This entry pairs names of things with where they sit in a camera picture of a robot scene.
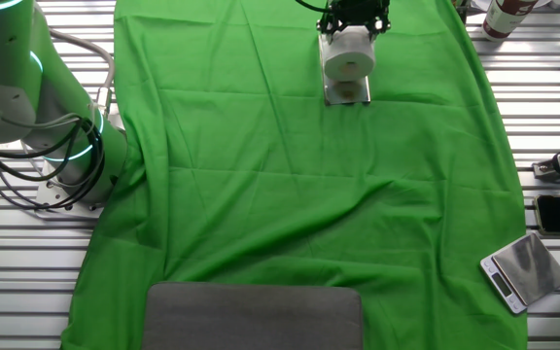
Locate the black base cable bundle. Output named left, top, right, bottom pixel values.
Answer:
left=0, top=116, right=106, bottom=213

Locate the green cloth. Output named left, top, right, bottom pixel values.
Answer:
left=60, top=0, right=529, bottom=350

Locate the grey flat pad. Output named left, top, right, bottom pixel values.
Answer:
left=142, top=281, right=364, bottom=350

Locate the red and white bottle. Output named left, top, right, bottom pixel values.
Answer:
left=481, top=0, right=540, bottom=43

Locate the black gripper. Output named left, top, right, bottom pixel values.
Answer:
left=316, top=0, right=392, bottom=43

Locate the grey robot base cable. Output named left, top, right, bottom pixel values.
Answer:
left=49, top=28, right=117, bottom=121

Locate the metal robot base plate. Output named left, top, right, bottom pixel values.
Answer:
left=34, top=159, right=106, bottom=220

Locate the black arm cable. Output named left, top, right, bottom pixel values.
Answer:
left=294, top=0, right=333, bottom=15

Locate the silver digital kitchen scale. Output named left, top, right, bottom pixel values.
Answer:
left=478, top=231, right=560, bottom=316

